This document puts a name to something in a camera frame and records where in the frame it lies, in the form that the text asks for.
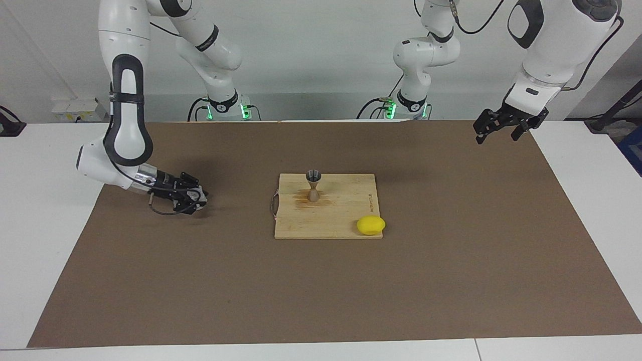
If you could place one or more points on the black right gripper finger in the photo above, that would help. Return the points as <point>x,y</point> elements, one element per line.
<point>188,206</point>
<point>190,179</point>

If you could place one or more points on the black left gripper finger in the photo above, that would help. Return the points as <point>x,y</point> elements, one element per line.
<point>490,120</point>
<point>531,124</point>

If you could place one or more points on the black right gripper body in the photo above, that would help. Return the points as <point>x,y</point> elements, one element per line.
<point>166,186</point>

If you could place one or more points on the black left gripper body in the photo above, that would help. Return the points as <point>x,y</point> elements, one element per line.
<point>519,115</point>

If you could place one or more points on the small clear glass cup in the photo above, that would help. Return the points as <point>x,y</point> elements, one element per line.
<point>196,194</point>

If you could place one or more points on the metal double jigger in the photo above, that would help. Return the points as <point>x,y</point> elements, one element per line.
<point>313,194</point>

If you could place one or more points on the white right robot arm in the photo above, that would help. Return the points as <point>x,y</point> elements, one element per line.
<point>125,100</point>

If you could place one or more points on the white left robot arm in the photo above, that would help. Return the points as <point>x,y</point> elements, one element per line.
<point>556,45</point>

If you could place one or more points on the black tripod stand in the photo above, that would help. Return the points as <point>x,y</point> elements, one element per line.
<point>617,108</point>

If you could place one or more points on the blue box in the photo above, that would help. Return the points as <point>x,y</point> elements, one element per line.
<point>633,150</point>

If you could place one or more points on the white power strip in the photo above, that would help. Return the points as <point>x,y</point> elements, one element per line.
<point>75,108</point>

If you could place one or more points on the wooden cutting board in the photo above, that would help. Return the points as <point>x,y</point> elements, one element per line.
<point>331,220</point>

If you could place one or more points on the brown table mat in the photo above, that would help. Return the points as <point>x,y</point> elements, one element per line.
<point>321,291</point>

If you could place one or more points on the yellow lemon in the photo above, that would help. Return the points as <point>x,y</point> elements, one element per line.
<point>371,225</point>

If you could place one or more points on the black clamp mount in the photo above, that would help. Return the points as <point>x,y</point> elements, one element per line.
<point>10,128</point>

